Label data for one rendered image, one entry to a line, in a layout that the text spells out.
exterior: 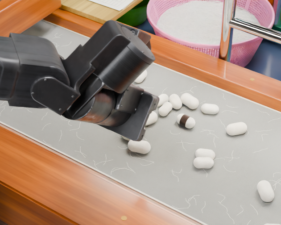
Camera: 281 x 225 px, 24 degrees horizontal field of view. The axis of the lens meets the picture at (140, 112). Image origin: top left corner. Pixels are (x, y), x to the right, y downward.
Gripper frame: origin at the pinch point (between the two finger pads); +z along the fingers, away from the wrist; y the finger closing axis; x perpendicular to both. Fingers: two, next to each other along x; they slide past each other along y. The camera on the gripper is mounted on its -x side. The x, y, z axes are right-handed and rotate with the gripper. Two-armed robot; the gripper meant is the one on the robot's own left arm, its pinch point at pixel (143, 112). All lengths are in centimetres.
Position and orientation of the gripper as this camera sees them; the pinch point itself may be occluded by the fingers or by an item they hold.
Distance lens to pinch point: 96.0
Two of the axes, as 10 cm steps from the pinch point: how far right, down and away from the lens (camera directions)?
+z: 4.3, 1.0, 9.0
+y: -8.3, -3.6, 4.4
